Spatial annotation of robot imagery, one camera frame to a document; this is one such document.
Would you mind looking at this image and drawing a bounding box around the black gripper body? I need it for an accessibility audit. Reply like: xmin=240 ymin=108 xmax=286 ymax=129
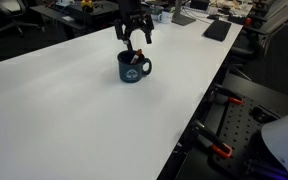
xmin=118 ymin=0 xmax=145 ymax=31

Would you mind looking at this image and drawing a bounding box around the marker with orange cap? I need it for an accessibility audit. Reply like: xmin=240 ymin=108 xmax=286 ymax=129
xmin=129 ymin=48 xmax=144 ymax=65

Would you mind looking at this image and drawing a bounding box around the dark teal mug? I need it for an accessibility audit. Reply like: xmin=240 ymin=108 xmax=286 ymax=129
xmin=116 ymin=49 xmax=153 ymax=84

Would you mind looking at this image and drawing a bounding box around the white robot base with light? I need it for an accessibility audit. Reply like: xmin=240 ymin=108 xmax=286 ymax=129
xmin=261 ymin=107 xmax=288 ymax=179

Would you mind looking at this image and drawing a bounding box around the white mug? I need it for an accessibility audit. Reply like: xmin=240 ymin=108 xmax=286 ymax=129
xmin=157 ymin=9 xmax=174 ymax=25

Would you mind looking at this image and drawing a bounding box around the grey monitor stand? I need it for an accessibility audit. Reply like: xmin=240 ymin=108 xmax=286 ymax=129
xmin=171 ymin=0 xmax=197 ymax=27

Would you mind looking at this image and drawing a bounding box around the yellow object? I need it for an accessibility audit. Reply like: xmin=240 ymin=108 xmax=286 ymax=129
xmin=80 ymin=0 xmax=94 ymax=10

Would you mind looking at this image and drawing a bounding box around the black desk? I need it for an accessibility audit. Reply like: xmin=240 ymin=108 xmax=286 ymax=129
xmin=29 ymin=0 xmax=120 ymax=39

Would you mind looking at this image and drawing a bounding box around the black computer mouse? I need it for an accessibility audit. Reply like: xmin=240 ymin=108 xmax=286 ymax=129
xmin=206 ymin=13 xmax=220 ymax=21

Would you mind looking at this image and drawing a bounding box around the black flat rectangular pad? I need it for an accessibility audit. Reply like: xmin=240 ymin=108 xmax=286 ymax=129
xmin=202 ymin=19 xmax=233 ymax=43

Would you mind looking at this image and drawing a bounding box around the black office chair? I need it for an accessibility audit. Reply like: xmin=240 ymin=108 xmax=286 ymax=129
xmin=230 ymin=14 xmax=288 ymax=68

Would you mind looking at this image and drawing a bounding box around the grey office chair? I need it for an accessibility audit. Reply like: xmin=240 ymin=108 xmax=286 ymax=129
xmin=0 ymin=0 xmax=42 ymax=38

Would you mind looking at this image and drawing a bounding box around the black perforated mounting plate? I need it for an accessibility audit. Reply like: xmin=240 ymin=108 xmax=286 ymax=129
xmin=175 ymin=73 xmax=288 ymax=180

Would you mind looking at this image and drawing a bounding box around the black clamp with orange handle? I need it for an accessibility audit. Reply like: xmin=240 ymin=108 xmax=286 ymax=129
xmin=191 ymin=120 xmax=234 ymax=160
xmin=212 ymin=84 xmax=244 ymax=106

